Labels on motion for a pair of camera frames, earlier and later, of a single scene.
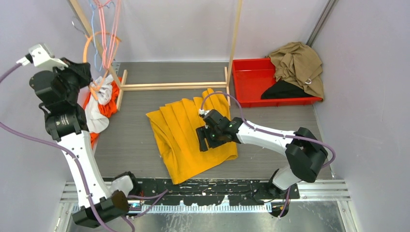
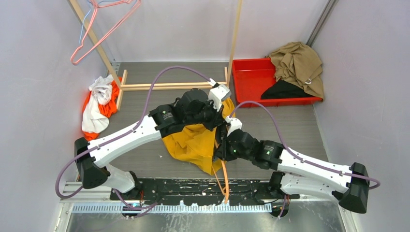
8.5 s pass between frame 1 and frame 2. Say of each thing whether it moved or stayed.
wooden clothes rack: stayed
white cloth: stayed
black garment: stayed
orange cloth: stayed
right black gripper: moved
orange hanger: moved
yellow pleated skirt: moved
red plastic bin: stayed
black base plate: stayed
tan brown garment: stayed
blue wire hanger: moved
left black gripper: moved
